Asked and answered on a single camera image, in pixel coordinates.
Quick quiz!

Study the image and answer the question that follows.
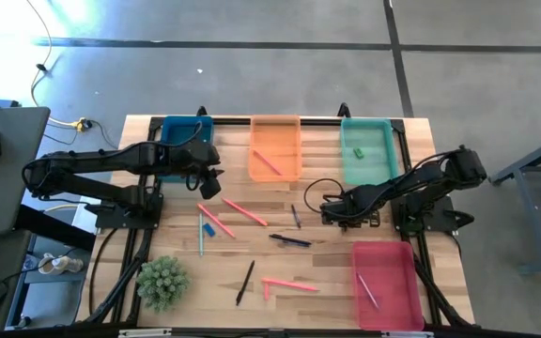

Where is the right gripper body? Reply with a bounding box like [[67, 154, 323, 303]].
[[321, 190, 384, 222]]

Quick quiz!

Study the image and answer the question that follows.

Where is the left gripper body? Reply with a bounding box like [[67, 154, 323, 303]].
[[172, 140, 223, 179]]

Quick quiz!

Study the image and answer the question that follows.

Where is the pink pencil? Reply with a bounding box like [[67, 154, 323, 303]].
[[196, 202, 237, 239], [221, 196, 270, 227], [261, 277, 321, 293], [252, 148, 285, 177]]

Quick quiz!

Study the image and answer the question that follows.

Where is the pale teal pen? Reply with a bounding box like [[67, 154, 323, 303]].
[[197, 211, 205, 257]]

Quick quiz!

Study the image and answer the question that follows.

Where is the clear pen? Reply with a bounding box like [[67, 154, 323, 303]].
[[355, 271, 380, 311]]

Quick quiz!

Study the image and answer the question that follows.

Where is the black click pen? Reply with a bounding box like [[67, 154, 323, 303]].
[[268, 233, 313, 248]]

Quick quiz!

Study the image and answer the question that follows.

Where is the matte black pen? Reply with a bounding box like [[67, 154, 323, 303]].
[[235, 259, 256, 307]]

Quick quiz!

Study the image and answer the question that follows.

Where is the dark blue plastic bin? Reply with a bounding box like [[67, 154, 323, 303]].
[[159, 115, 216, 184]]

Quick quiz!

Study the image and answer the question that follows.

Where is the teal plastic bin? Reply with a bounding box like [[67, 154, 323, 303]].
[[339, 116, 401, 187]]

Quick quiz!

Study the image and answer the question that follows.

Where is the red plastic bin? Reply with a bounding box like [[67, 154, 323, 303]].
[[350, 239, 426, 332]]

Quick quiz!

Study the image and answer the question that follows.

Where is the orange plastic bin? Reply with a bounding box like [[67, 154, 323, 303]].
[[248, 114, 303, 184]]

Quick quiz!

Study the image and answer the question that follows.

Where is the green artificial plant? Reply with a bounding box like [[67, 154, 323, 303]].
[[135, 254, 192, 315]]

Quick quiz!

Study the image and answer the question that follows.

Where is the white box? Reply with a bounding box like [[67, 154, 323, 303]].
[[70, 194, 104, 235]]

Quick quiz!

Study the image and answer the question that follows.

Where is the grey side table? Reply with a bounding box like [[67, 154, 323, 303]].
[[487, 130, 541, 276]]

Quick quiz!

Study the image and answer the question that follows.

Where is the black desk crossbar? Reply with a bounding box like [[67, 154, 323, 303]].
[[14, 204, 98, 253]]

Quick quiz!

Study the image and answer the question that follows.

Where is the grey desk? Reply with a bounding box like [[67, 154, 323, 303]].
[[0, 105, 52, 237]]

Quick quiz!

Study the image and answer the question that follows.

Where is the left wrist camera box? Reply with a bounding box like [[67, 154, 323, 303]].
[[198, 175, 223, 201]]

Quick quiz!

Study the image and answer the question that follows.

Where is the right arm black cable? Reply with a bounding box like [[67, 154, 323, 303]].
[[303, 177, 347, 215]]

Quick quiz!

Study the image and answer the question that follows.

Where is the black aluminium table frame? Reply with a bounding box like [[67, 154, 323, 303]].
[[76, 101, 477, 330]]

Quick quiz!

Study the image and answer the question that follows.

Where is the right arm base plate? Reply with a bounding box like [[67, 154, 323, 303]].
[[389, 194, 476, 235]]

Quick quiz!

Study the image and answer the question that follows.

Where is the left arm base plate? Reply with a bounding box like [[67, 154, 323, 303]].
[[84, 191, 165, 232]]

